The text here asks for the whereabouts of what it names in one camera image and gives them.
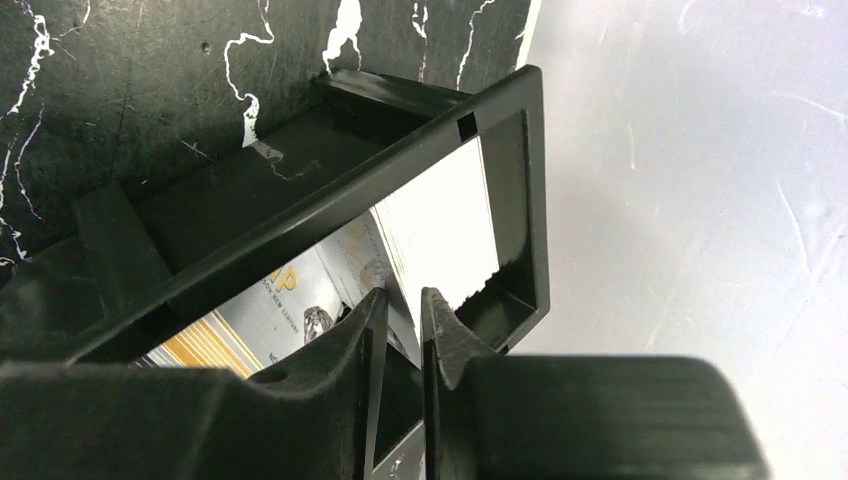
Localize black card storage box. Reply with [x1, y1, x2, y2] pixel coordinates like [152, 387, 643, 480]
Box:
[1, 65, 550, 363]

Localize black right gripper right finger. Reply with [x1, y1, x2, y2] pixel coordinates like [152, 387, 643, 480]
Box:
[421, 288, 770, 479]

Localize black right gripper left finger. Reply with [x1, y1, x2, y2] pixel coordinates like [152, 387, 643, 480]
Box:
[1, 288, 388, 479]

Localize white gold printed card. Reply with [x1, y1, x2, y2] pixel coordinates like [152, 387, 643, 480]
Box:
[315, 211, 421, 367]

